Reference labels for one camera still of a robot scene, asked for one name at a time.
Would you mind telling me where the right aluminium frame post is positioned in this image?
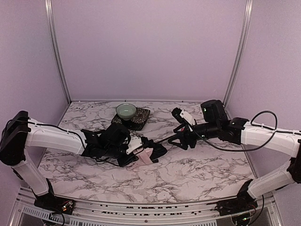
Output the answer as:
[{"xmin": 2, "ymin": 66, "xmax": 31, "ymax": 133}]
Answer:
[{"xmin": 223, "ymin": 0, "xmax": 254, "ymax": 106}]

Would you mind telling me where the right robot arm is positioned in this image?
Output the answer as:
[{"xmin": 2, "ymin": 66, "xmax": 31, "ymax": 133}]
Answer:
[{"xmin": 168, "ymin": 100, "xmax": 301, "ymax": 216}]

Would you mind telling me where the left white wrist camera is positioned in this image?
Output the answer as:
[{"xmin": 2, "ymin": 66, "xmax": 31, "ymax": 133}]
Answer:
[{"xmin": 126, "ymin": 136, "xmax": 153, "ymax": 155}]

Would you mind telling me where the black floral square plate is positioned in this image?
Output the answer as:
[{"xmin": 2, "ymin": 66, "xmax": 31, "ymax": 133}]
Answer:
[{"xmin": 111, "ymin": 108, "xmax": 151, "ymax": 131}]

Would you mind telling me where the left aluminium frame post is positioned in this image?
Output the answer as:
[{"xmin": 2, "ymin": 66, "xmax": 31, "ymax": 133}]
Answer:
[{"xmin": 45, "ymin": 0, "xmax": 72, "ymax": 105}]

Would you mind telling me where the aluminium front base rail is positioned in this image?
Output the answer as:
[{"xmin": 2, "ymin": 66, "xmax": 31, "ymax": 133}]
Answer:
[{"xmin": 8, "ymin": 187, "xmax": 283, "ymax": 226}]

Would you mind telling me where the celadon green ceramic bowl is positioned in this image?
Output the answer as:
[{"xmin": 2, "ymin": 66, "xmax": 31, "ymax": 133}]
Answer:
[{"xmin": 116, "ymin": 103, "xmax": 137, "ymax": 120}]

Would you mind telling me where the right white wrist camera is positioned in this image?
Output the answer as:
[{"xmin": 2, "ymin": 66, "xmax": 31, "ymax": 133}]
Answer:
[{"xmin": 172, "ymin": 108, "xmax": 197, "ymax": 126}]

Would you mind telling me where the pink and black umbrella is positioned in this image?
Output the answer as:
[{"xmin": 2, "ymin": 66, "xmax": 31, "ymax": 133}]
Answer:
[{"xmin": 128, "ymin": 135, "xmax": 173, "ymax": 169}]

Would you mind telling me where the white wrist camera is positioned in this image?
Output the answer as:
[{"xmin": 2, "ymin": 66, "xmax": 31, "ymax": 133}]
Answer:
[
  {"xmin": 172, "ymin": 108, "xmax": 197, "ymax": 126},
  {"xmin": 126, "ymin": 136, "xmax": 153, "ymax": 155}
]

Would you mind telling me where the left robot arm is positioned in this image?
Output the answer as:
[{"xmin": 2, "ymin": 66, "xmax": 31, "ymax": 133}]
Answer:
[{"xmin": 0, "ymin": 111, "xmax": 143, "ymax": 215}]

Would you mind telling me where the aluminium frame post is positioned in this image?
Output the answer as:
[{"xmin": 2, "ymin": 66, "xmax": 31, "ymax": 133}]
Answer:
[
  {"xmin": 223, "ymin": 0, "xmax": 254, "ymax": 106},
  {"xmin": 45, "ymin": 0, "xmax": 72, "ymax": 105}
]

